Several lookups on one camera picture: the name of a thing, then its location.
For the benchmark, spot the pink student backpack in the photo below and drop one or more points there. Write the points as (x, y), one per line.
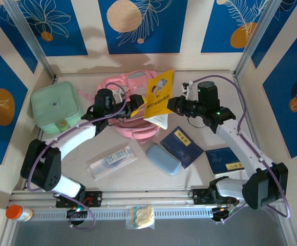
(138, 128)

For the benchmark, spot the yellow picture book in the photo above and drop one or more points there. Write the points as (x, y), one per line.
(158, 97)

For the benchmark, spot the dark blue book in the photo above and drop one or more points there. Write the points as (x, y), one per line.
(222, 160)
(181, 147)

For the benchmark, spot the clear plastic stationery box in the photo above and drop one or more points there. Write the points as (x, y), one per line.
(112, 161)

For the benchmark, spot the grey-blue pencil case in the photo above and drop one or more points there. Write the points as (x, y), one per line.
(162, 160)

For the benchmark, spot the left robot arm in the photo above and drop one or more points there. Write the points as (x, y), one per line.
(46, 166)

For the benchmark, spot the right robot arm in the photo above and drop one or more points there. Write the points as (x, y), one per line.
(261, 189)

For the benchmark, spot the green lunch bag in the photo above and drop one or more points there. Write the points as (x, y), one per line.
(53, 105)

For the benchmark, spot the plastic bag with white gloves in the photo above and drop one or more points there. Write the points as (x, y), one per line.
(144, 216)

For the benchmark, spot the orange-capped bottle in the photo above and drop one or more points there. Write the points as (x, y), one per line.
(14, 212)

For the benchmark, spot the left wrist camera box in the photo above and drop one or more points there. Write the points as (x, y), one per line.
(119, 95)

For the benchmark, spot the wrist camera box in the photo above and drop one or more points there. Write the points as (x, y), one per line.
(119, 95)
(187, 87)

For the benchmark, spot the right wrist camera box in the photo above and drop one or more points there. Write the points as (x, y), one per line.
(187, 87)

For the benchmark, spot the aluminium table side rail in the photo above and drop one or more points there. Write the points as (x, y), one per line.
(238, 80)

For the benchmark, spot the aluminium frame post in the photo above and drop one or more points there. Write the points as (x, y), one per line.
(257, 33)
(28, 33)

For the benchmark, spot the aluminium mounting rail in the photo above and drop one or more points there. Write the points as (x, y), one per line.
(143, 196)

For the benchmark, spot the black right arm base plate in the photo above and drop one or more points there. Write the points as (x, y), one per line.
(199, 196)

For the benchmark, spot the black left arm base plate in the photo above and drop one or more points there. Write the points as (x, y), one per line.
(94, 198)

